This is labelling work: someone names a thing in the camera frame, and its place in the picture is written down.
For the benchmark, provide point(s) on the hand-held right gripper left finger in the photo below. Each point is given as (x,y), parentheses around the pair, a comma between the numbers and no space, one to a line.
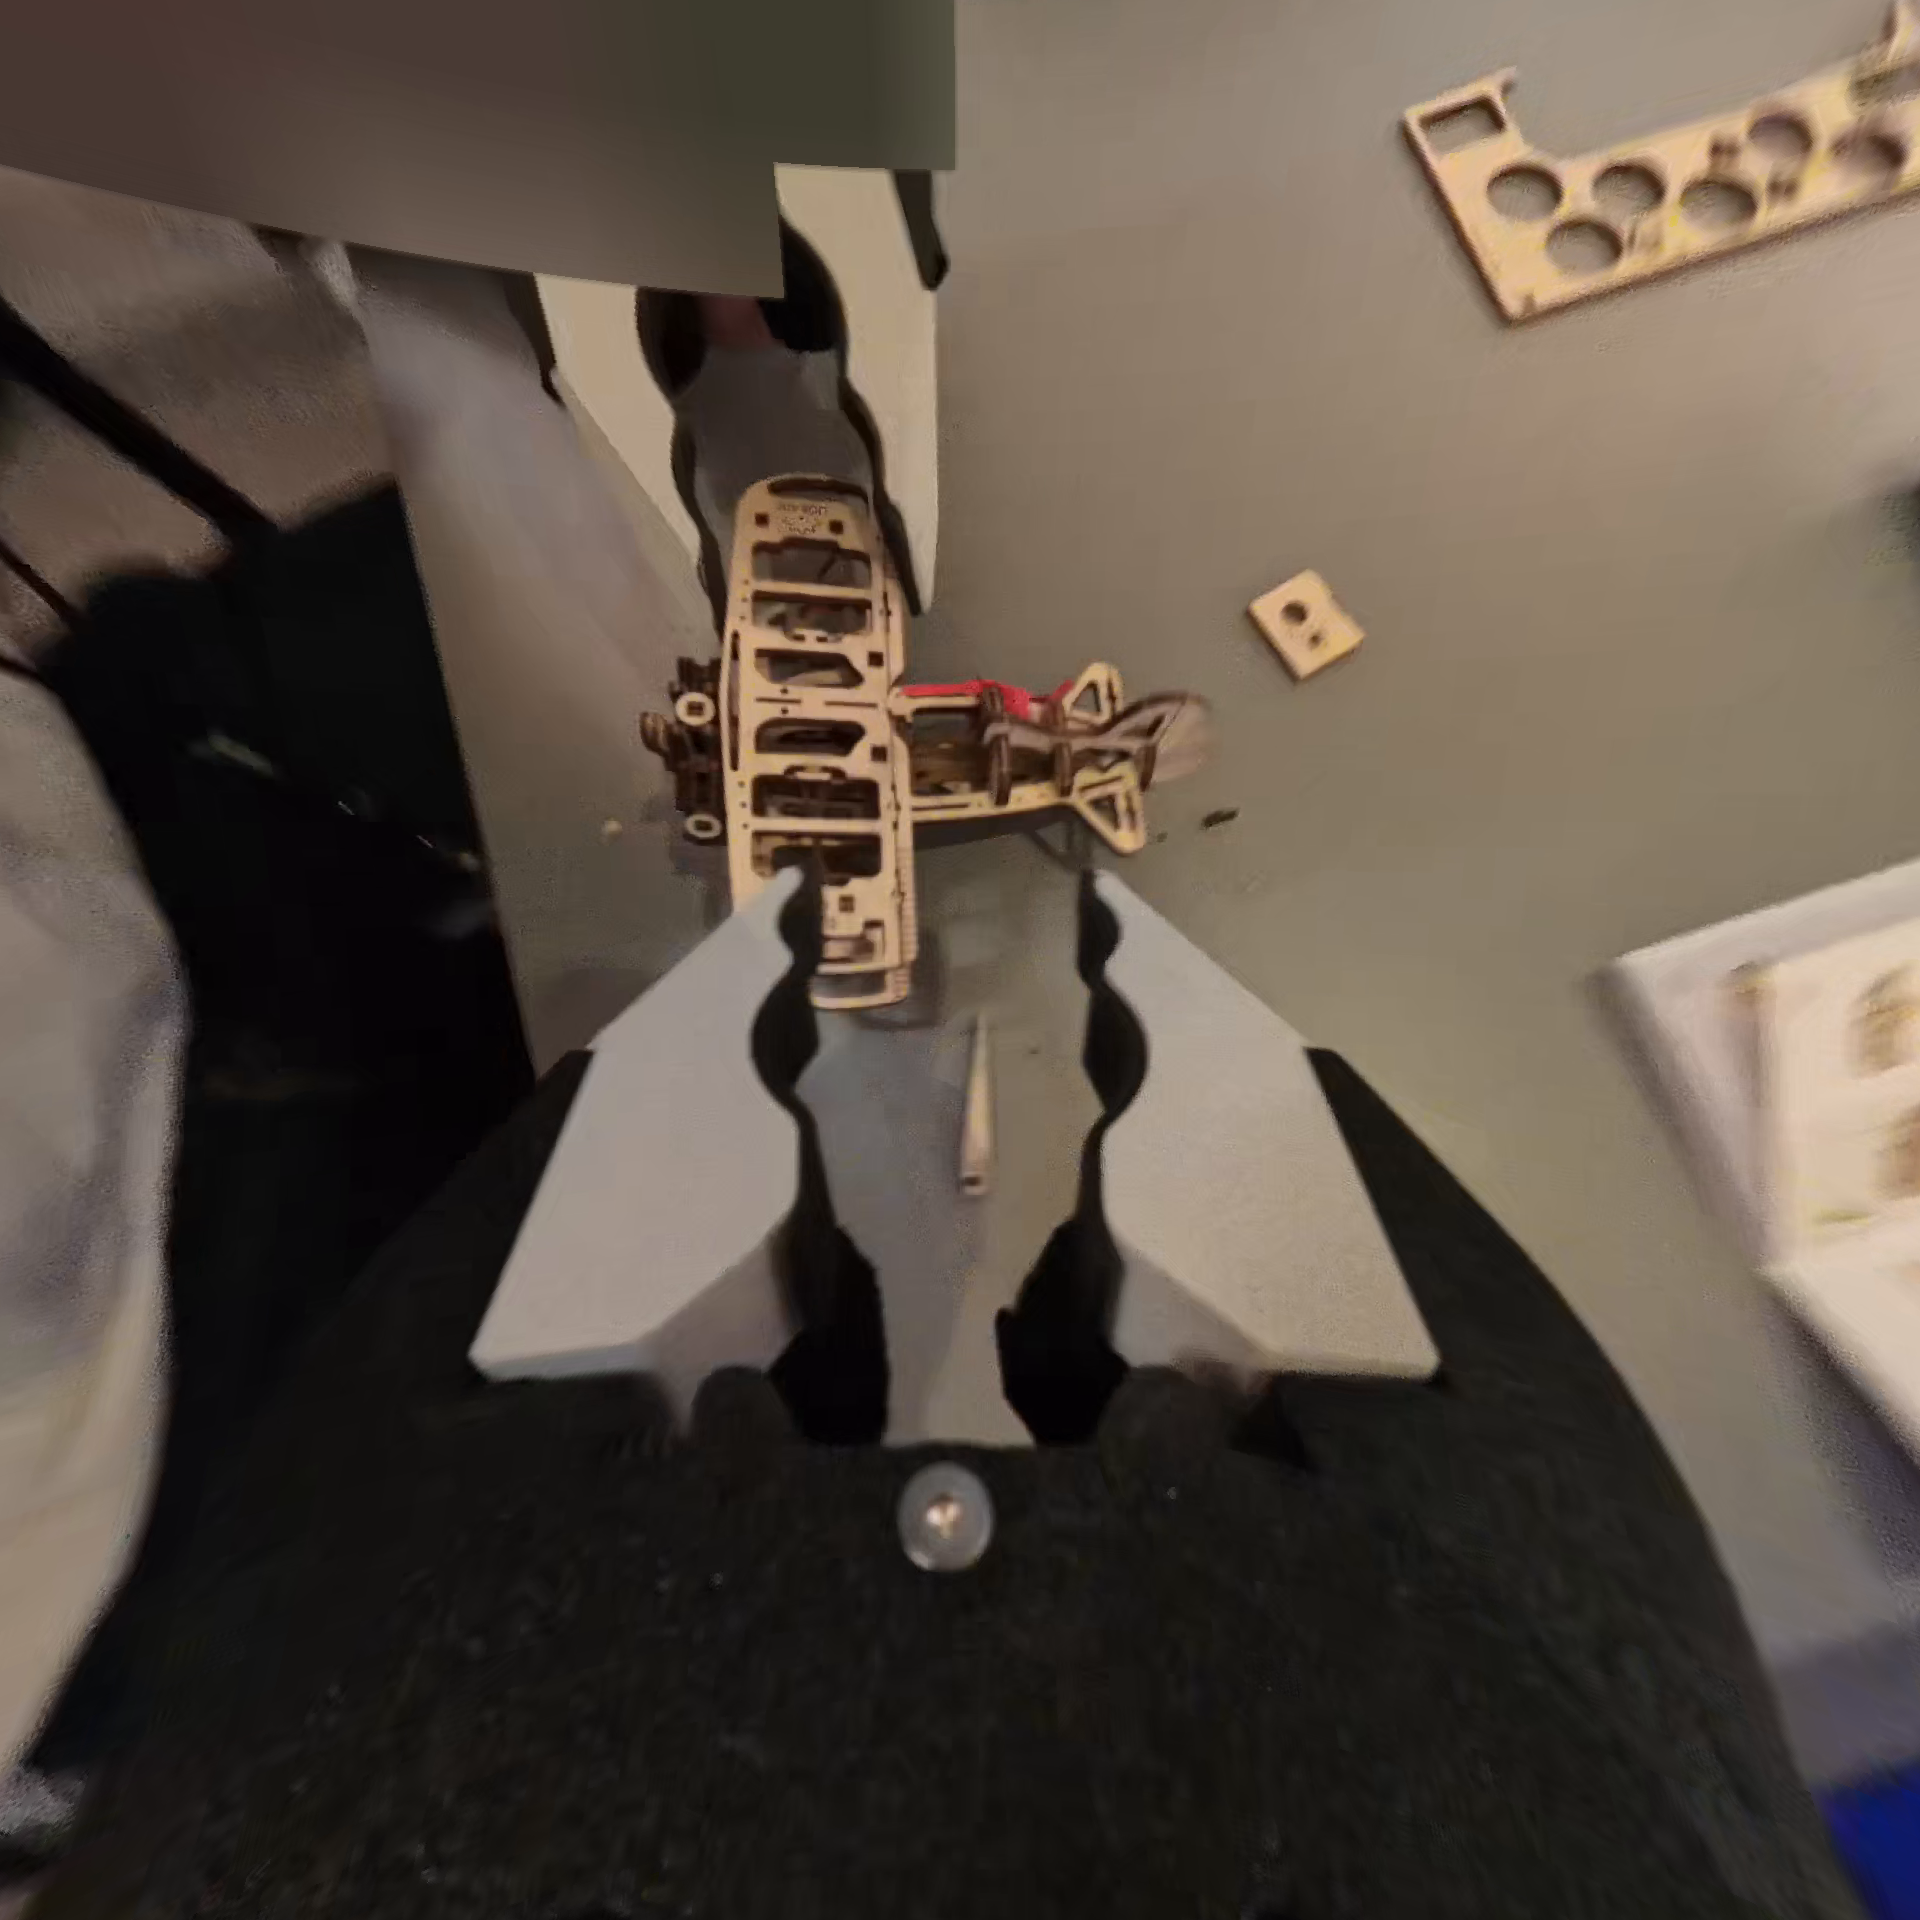
(645,1186)

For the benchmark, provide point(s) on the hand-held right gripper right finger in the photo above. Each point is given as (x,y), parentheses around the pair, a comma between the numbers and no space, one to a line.
(1253,1186)

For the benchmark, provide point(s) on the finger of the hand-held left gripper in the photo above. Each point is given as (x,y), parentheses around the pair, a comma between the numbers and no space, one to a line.
(887,361)
(598,398)

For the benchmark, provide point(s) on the wooden model airplane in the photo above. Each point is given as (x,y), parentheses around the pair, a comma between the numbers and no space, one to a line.
(811,518)

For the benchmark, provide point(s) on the grey desk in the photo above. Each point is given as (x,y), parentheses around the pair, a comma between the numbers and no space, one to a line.
(1426,495)

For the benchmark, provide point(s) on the thin wooden stick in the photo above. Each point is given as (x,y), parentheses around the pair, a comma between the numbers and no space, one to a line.
(973,1126)

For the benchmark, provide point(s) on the white instruction booklet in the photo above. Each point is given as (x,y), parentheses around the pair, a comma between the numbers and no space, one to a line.
(1695,1050)

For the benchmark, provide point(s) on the small square wooden piece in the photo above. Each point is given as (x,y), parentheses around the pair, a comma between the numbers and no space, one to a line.
(1339,616)

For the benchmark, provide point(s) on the person's white shirt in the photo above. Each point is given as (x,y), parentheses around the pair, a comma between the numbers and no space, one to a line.
(66,1201)

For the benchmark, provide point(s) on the wooden punch-out sheet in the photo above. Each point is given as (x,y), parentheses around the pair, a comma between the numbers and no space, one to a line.
(1522,264)

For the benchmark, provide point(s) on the blue object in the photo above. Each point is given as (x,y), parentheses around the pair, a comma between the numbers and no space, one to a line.
(1884,1852)

